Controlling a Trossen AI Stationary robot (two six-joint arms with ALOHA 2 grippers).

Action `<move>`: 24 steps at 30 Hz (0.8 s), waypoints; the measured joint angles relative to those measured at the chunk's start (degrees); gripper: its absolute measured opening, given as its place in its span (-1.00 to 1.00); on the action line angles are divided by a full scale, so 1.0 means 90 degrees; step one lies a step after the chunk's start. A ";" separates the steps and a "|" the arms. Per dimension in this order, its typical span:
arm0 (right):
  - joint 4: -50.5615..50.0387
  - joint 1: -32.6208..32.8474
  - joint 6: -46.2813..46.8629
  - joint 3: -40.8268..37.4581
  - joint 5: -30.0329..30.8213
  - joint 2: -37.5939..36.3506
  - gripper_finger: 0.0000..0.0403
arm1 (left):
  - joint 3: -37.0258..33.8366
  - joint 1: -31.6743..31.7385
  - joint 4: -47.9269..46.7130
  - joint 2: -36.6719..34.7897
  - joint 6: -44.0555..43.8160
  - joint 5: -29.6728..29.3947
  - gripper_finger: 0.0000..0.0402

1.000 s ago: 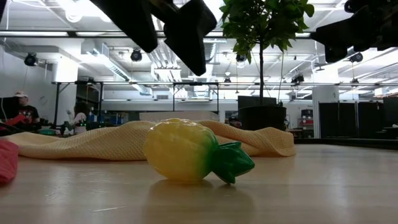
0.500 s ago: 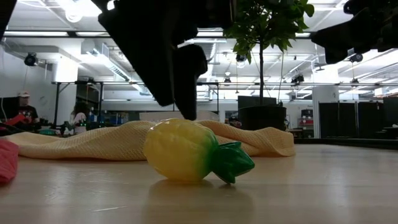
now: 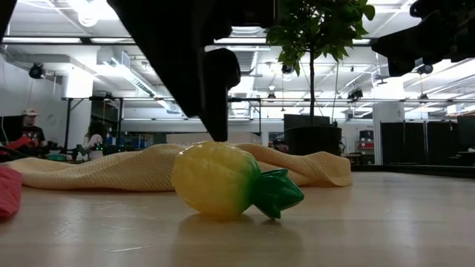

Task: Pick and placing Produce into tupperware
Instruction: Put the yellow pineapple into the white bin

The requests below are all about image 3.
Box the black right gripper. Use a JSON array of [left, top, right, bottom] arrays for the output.
[[371, 0, 475, 78]]

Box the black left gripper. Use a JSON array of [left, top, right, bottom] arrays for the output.
[[106, 0, 278, 143]]

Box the yellow toy pineapple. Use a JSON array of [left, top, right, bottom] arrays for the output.
[[171, 140, 306, 221]]

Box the green leafy plant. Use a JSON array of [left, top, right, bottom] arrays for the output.
[[265, 0, 377, 129]]

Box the black cabinet row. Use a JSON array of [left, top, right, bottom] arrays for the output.
[[379, 115, 475, 167]]

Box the black shelving unit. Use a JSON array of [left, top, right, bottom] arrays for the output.
[[90, 96, 124, 145]]

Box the yellow cloth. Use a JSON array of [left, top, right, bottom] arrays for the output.
[[1, 142, 353, 193]]

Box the black monitor behind pot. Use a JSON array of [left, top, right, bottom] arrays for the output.
[[283, 113, 332, 129]]

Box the person with cap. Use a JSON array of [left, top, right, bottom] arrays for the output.
[[19, 108, 48, 150]]

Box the black computer monitor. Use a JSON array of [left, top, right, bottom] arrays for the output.
[[0, 115, 24, 144]]

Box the red cloth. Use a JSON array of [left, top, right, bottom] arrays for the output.
[[0, 165, 24, 220]]

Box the black aluminium table frame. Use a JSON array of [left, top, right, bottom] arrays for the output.
[[350, 164, 475, 179]]

